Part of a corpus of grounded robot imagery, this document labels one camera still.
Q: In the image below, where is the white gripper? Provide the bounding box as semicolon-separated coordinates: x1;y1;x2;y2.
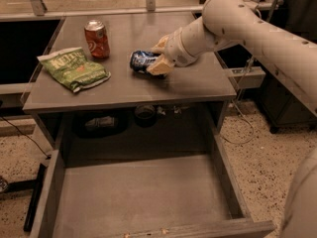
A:
147;27;197;75

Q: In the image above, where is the blue pepsi can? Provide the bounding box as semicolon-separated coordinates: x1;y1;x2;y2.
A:
129;51;159;74

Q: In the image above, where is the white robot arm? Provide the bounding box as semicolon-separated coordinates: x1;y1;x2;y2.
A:
147;0;317;238

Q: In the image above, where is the orange soda can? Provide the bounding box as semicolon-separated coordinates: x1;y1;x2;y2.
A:
84;20;110;59

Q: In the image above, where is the grey counter cabinet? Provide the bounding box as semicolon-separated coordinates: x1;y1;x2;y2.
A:
24;12;235;166

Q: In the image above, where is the open grey top drawer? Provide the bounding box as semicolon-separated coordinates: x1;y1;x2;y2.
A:
30;141;274;238

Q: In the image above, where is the white paper bowl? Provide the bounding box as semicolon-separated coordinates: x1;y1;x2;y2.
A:
190;46;201;57

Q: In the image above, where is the green chip bag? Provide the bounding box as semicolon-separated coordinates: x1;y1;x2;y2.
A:
38;48;111;93

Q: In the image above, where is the dark cabinet at right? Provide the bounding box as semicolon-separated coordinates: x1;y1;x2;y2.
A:
256;0;317;134

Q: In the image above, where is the white cable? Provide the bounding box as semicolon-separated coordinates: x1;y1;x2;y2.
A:
219;8;264;146

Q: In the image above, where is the grey metal side bracket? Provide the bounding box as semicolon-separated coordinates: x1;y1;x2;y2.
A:
225;66;265;91

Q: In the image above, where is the grey metal rail frame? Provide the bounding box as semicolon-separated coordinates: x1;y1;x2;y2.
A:
0;0;285;23

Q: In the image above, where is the black floor cable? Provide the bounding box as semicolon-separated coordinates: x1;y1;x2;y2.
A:
0;115;53;160

